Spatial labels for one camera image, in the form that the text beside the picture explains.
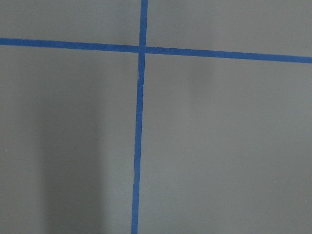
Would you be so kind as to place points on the lengthwise blue tape line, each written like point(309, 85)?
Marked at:
point(139, 114)

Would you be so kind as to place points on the long crosswise blue tape line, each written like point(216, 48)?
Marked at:
point(153, 50)

